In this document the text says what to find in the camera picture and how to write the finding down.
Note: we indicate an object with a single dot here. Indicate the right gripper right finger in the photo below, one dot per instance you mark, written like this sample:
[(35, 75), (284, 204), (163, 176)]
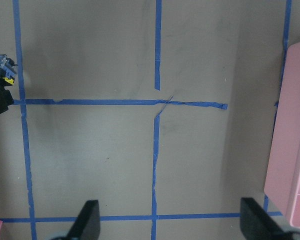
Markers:
[(256, 224)]

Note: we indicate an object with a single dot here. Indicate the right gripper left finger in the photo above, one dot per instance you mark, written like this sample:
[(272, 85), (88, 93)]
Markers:
[(87, 226)]

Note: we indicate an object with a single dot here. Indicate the yellow push button switch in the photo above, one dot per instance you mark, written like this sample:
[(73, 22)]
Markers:
[(8, 70)]

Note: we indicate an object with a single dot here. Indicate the pink plastic bin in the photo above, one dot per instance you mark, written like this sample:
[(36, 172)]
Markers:
[(282, 183)]

